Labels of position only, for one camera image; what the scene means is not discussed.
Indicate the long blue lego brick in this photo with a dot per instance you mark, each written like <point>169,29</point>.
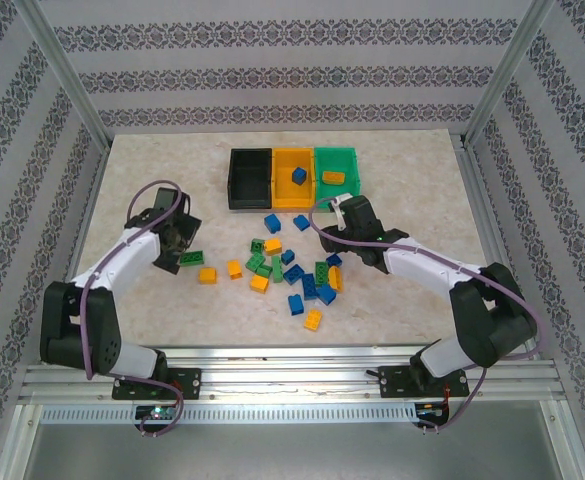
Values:
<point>309,286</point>

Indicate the small circuit board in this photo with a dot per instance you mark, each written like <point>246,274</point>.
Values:
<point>158,413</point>
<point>429,411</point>

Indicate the long yellow lego brick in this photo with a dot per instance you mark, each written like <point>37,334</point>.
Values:
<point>336,279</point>

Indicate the aluminium mounting rail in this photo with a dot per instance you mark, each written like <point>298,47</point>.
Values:
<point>292,375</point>

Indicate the yellow plastic bin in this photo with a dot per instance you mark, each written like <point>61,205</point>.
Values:
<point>284,192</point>

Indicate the black plastic bin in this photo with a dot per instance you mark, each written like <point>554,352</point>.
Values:
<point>249,180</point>

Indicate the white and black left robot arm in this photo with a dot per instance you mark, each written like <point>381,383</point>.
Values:
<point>122,260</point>

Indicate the green plastic bin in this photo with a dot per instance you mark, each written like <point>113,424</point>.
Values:
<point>349,172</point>

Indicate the aluminium frame post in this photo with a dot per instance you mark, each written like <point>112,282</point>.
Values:
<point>512,70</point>
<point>62,70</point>

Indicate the aluminium side rail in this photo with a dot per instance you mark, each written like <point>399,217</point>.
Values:
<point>84,235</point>
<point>492,225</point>

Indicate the grey metal shelf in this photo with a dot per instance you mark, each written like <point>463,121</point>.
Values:
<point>292,450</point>

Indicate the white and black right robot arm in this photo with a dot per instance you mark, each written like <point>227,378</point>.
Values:
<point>422,270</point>

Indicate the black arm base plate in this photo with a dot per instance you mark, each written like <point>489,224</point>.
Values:
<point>189,382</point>
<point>394,382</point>

